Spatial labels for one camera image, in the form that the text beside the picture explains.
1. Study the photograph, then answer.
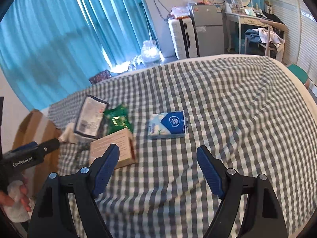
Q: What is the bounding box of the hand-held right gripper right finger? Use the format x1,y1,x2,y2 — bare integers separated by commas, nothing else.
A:
196,145,289,238

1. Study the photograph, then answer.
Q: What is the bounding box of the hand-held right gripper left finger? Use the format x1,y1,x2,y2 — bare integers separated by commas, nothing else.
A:
27,143,120,238

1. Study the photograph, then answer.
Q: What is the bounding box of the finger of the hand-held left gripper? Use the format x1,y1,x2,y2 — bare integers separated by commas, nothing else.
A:
37,138,60,156
10,141,38,155

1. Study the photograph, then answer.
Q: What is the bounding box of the brown cardboard box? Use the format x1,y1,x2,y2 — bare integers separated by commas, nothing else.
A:
12,109,62,199

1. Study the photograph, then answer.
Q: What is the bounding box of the blue and white tissue packet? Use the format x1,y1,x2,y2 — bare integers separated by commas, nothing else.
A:
148,111,188,139

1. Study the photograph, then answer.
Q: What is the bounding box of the person's left hand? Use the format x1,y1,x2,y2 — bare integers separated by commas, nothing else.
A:
0,182,32,212

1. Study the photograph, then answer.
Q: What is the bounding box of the white sock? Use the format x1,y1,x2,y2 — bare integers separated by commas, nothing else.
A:
59,123,80,144

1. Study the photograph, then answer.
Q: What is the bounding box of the tan flat box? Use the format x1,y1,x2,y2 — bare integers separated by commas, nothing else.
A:
89,128,136,170

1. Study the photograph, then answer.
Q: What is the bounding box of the white cloth wad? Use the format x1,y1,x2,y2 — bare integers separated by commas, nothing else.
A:
7,178,31,223

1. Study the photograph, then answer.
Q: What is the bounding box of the grey labelled packet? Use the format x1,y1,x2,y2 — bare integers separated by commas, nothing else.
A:
74,95,110,140

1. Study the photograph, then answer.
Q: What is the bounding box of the green snack packet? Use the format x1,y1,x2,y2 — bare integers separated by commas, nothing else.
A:
103,105,134,135

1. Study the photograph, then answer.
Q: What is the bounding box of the grey checked blanket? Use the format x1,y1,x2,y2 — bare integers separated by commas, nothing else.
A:
47,56,310,238

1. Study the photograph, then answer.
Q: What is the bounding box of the dark patterned bag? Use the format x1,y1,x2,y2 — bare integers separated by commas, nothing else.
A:
89,69,112,85

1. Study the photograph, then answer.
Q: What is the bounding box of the clear plastic bag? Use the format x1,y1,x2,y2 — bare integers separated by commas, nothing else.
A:
129,40,162,72

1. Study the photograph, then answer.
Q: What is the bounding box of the teal stool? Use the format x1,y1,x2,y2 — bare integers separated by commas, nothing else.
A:
287,64,310,85

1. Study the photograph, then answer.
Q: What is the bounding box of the wooden chair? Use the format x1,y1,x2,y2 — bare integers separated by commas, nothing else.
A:
244,18,288,57

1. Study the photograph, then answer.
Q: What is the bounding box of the white suitcase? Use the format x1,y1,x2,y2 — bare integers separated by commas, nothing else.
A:
168,17,196,60

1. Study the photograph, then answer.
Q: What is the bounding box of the grey small fridge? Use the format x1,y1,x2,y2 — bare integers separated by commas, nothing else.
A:
190,4,225,57

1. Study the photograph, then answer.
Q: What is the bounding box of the blue cloth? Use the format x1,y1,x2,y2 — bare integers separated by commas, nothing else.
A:
245,28,263,44

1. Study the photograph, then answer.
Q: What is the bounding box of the white garment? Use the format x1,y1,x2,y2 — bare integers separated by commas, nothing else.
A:
253,27,284,49

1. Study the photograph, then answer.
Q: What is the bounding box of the white dressing desk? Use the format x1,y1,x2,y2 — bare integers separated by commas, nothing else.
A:
224,11,273,54

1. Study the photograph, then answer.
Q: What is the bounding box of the pile of packets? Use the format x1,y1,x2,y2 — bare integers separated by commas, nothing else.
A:
170,6,192,20

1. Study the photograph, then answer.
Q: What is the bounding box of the white louvered wardrobe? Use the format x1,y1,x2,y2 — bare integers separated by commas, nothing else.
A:
267,0,317,80

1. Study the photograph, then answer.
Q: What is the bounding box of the black desk bag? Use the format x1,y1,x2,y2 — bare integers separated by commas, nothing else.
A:
259,11,283,26

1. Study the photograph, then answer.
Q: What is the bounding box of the dark hanging cable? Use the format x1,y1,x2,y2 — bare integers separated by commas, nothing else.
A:
152,0,171,21

